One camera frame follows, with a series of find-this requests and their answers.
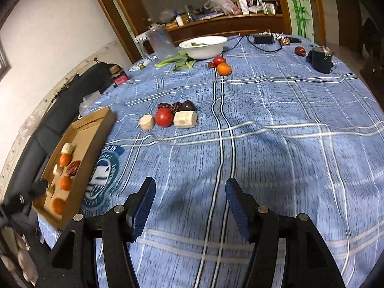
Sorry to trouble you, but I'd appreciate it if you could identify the orange tangerine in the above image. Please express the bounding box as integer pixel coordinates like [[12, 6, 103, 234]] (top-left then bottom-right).
[[59, 153, 72, 167], [216, 63, 232, 76], [51, 198, 66, 215], [59, 176, 73, 191]]

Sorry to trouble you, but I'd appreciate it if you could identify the white sugarcane chunk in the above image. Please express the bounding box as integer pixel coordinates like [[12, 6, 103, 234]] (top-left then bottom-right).
[[173, 111, 198, 128], [139, 114, 155, 131], [53, 164, 64, 177], [61, 142, 74, 155]]

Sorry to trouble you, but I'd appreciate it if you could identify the large red date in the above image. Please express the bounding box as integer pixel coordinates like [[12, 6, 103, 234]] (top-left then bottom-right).
[[66, 161, 81, 177]]

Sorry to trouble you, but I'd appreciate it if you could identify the red tomato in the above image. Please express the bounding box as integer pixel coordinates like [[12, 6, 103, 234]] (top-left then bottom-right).
[[213, 56, 227, 66], [155, 107, 174, 127]]

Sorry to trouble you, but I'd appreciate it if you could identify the dark date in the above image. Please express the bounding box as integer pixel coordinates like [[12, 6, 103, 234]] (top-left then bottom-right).
[[157, 103, 171, 109], [169, 102, 182, 114]]

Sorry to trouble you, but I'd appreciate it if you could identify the dark plum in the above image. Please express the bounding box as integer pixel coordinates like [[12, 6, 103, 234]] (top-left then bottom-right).
[[180, 100, 197, 111]]

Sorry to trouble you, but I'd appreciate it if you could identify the black sofa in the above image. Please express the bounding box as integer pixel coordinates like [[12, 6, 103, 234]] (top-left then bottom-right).
[[1, 62, 113, 235]]

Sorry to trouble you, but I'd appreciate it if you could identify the cardboard box tray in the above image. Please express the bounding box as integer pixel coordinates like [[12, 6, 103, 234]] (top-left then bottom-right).
[[33, 107, 116, 231]]

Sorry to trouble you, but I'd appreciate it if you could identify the clear plastic bag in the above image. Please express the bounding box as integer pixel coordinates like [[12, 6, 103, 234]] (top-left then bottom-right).
[[79, 91, 101, 117]]

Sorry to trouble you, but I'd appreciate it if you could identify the blue plaid tablecloth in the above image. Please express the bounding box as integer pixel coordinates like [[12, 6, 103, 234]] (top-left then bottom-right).
[[37, 32, 384, 288]]

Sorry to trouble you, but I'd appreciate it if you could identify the small red-labelled jar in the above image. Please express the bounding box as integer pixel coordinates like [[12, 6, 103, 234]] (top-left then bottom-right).
[[112, 71, 129, 88]]

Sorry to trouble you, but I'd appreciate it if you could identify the black teapot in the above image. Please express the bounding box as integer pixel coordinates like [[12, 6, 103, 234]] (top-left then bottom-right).
[[306, 46, 334, 74]]

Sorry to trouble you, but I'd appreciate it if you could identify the far red date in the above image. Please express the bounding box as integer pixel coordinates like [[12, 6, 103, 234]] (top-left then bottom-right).
[[294, 46, 306, 57]]

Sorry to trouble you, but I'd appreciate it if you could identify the clear glass pitcher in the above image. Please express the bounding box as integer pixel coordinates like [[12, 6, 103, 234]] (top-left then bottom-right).
[[137, 25, 178, 61]]

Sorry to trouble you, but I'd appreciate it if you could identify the green leafy vegetable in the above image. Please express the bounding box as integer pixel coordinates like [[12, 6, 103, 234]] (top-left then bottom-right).
[[154, 50, 196, 72]]

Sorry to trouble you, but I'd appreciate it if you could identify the black power adapter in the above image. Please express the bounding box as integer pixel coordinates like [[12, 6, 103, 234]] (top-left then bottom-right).
[[253, 34, 274, 45]]

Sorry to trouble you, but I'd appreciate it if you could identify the white bowl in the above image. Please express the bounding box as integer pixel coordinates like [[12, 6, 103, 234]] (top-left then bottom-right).
[[178, 36, 228, 60]]

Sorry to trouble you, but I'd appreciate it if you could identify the wooden cabinet counter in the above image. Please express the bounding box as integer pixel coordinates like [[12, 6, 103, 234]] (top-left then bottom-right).
[[167, 14, 292, 45]]

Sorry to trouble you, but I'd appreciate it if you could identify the pink plastic bag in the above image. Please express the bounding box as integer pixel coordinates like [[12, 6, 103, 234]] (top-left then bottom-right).
[[204, 0, 242, 16]]

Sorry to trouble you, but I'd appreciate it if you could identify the white tall box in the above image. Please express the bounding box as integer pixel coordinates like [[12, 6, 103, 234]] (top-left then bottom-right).
[[237, 0, 249, 15]]

